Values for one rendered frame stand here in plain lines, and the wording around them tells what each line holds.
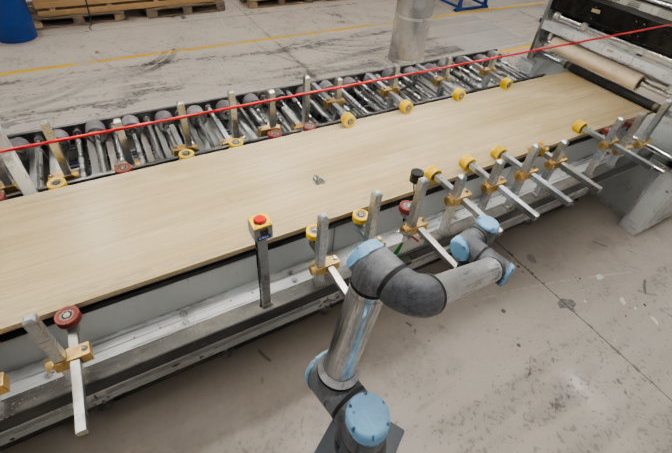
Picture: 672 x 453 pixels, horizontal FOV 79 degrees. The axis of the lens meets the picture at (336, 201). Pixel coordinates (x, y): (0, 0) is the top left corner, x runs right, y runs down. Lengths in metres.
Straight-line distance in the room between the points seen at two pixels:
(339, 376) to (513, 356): 1.57
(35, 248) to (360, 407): 1.45
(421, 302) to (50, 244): 1.57
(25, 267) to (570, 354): 2.89
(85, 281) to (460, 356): 2.01
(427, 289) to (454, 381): 1.58
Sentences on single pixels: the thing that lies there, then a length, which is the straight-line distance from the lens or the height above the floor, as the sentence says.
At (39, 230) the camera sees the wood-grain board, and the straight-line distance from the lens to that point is 2.17.
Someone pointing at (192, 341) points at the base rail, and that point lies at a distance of 1.83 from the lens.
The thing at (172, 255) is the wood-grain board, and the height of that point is 0.90.
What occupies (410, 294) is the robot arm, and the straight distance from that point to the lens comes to 1.05.
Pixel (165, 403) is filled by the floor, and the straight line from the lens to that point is 2.52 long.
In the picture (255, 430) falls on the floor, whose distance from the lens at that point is 2.39.
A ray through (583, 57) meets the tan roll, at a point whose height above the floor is 1.07.
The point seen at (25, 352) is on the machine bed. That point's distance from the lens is 2.05.
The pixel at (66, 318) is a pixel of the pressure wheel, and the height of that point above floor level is 0.90.
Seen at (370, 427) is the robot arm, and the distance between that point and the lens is 1.48.
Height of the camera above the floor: 2.26
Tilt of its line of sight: 42 degrees down
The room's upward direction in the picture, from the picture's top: 6 degrees clockwise
